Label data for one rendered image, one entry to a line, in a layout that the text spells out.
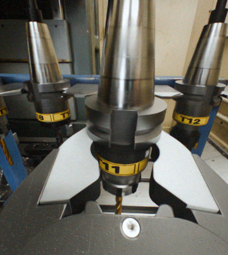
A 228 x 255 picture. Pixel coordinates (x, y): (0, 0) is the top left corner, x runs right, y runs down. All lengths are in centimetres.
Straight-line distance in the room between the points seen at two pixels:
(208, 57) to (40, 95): 22
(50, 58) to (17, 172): 32
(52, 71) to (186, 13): 117
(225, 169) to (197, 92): 60
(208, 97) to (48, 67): 22
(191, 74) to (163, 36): 102
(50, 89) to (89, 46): 66
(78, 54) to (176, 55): 75
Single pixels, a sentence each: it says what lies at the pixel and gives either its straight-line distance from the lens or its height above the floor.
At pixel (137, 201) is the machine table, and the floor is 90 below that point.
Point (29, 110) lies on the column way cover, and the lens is 102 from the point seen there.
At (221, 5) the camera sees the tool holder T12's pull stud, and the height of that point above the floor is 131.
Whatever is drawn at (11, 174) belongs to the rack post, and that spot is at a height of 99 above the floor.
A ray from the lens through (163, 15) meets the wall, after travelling 125.
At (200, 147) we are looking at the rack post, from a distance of 34.
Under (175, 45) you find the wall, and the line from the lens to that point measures 126.
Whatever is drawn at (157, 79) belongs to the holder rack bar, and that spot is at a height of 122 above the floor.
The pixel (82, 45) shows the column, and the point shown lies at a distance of 85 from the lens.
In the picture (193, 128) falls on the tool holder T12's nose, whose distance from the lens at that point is 24.
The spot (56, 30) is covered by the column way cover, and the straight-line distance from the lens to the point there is 85.
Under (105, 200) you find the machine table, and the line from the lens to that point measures 43.
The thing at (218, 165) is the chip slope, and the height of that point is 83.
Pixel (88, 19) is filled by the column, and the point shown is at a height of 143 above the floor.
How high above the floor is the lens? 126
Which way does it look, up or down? 27 degrees down
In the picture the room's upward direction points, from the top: 1 degrees clockwise
